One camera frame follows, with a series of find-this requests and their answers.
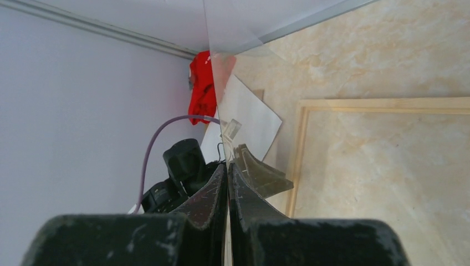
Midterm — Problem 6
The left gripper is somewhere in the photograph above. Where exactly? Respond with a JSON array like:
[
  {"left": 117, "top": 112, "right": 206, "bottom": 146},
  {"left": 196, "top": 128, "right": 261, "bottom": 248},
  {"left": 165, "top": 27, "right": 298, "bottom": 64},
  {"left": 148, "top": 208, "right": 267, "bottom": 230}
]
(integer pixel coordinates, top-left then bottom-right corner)
[{"left": 141, "top": 139, "right": 294, "bottom": 213}]

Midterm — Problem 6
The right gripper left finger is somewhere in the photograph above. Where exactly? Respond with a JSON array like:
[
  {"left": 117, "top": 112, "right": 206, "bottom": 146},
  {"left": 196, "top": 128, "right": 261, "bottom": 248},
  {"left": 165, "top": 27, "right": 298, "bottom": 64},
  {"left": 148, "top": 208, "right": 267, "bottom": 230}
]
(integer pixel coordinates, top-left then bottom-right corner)
[{"left": 22, "top": 164, "right": 227, "bottom": 265}]

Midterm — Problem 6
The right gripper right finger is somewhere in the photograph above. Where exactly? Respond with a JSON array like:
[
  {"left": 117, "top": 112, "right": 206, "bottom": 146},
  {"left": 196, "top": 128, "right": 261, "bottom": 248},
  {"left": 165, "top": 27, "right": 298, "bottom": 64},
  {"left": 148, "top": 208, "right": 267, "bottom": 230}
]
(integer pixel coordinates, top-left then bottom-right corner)
[{"left": 228, "top": 163, "right": 409, "bottom": 265}]

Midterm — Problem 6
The printed photo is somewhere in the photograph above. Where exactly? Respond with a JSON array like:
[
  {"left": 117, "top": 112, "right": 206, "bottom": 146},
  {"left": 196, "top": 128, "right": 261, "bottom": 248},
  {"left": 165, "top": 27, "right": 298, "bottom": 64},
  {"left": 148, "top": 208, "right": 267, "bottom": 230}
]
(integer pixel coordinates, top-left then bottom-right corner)
[{"left": 200, "top": 75, "right": 282, "bottom": 162}]

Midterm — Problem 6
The clear glass sheet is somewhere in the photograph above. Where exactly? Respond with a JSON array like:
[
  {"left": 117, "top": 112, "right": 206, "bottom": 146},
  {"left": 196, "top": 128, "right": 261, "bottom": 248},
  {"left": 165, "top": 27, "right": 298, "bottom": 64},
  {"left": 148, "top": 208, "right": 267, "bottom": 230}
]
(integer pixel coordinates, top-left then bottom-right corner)
[{"left": 204, "top": 1, "right": 366, "bottom": 163}]

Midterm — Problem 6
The wooden picture frame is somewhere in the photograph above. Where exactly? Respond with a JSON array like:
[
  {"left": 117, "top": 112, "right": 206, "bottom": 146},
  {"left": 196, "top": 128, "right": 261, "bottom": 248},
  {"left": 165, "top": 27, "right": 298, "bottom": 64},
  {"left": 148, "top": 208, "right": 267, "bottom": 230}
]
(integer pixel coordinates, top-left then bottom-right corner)
[{"left": 285, "top": 96, "right": 469, "bottom": 218}]

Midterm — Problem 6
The brown backing board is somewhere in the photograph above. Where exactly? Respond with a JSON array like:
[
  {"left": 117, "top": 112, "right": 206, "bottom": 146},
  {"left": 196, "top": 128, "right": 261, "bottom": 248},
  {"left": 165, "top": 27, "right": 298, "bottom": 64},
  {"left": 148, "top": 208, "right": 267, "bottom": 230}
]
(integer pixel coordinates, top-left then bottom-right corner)
[{"left": 252, "top": 89, "right": 264, "bottom": 101}]

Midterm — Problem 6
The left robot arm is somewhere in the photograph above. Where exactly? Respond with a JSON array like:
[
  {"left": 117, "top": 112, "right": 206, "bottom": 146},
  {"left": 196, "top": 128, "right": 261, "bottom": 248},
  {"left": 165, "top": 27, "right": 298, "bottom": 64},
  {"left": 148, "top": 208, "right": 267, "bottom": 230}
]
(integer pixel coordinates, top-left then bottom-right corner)
[{"left": 138, "top": 139, "right": 294, "bottom": 213}]

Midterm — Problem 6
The red cloth doll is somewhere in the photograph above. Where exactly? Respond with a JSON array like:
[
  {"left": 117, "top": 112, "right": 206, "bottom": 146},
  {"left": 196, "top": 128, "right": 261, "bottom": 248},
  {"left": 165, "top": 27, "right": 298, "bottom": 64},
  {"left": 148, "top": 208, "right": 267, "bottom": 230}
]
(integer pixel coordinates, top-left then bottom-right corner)
[{"left": 188, "top": 50, "right": 237, "bottom": 125}]

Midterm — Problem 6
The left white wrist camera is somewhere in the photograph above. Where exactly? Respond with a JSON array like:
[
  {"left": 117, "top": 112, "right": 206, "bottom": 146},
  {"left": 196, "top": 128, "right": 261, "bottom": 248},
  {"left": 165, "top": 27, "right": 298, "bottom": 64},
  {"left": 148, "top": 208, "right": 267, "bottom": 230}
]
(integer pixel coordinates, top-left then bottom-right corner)
[{"left": 220, "top": 119, "right": 242, "bottom": 142}]

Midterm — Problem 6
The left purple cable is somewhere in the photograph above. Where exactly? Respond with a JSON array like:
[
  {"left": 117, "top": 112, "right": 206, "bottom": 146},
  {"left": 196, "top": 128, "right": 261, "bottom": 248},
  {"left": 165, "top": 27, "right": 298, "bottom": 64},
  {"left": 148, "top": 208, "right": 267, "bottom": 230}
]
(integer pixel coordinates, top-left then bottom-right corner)
[{"left": 131, "top": 115, "right": 221, "bottom": 216}]

